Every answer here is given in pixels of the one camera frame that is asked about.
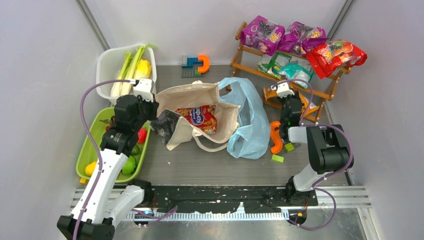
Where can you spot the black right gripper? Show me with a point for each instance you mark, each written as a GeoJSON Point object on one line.
{"type": "Point", "coordinates": [282, 99]}

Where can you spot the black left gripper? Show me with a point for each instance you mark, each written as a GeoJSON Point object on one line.
{"type": "Point", "coordinates": [153, 105]}

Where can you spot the green celery bunch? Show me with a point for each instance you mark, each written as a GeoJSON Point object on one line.
{"type": "Point", "coordinates": [132, 56]}

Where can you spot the red fruit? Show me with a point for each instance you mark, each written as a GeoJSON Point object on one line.
{"type": "Point", "coordinates": [142, 135]}

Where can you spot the yellow napa cabbage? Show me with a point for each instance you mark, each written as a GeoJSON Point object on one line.
{"type": "Point", "coordinates": [143, 70]}

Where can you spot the green custard apple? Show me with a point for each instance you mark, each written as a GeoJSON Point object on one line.
{"type": "Point", "coordinates": [130, 166]}

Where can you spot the blue plastic grocery bag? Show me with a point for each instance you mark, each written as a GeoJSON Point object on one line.
{"type": "Point", "coordinates": [251, 139]}

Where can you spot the canvas tote bag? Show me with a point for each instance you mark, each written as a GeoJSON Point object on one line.
{"type": "Point", "coordinates": [173, 129]}

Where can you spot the orange potato chip bag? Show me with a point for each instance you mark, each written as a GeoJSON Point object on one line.
{"type": "Point", "coordinates": [270, 97]}

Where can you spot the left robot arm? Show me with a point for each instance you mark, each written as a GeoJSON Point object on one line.
{"type": "Point", "coordinates": [93, 218]}

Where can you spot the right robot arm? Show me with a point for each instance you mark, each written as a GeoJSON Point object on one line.
{"type": "Point", "coordinates": [329, 150]}

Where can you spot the red lychee bunch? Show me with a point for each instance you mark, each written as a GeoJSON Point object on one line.
{"type": "Point", "coordinates": [108, 122]}

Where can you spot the teal snack bag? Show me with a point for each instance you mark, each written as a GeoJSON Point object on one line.
{"type": "Point", "coordinates": [297, 69]}

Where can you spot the orange toy piece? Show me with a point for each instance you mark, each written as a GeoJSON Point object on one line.
{"type": "Point", "coordinates": [275, 137]}

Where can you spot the green orange mango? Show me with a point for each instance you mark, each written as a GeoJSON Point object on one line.
{"type": "Point", "coordinates": [135, 151]}

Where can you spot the green white snack bag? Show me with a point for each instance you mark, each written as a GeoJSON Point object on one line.
{"type": "Point", "coordinates": [272, 65]}

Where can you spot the green toy block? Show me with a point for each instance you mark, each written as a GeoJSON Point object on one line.
{"type": "Point", "coordinates": [277, 158]}

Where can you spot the white plastic basket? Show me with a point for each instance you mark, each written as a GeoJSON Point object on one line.
{"type": "Point", "coordinates": [108, 67]}

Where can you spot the red fruit candy bag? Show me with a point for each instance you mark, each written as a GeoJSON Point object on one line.
{"type": "Point", "coordinates": [328, 57]}

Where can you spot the green plastic tray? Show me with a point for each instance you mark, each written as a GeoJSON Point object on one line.
{"type": "Point", "coordinates": [88, 153]}

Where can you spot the purple snack bag right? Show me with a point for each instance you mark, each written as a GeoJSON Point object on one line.
{"type": "Point", "coordinates": [299, 39]}

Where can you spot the purple snack bag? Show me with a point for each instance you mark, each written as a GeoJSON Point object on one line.
{"type": "Point", "coordinates": [263, 35]}
{"type": "Point", "coordinates": [299, 39]}

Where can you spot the blue orange toy blocks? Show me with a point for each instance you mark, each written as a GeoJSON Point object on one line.
{"type": "Point", "coordinates": [194, 67]}

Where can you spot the purple snack bag left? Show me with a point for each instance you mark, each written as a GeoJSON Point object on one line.
{"type": "Point", "coordinates": [263, 35]}

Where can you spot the yellow toy block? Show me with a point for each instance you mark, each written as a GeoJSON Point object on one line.
{"type": "Point", "coordinates": [83, 181]}

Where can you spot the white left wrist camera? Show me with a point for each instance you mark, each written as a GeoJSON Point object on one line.
{"type": "Point", "coordinates": [146, 89]}

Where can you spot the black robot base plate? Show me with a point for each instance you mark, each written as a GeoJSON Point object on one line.
{"type": "Point", "coordinates": [225, 199]}

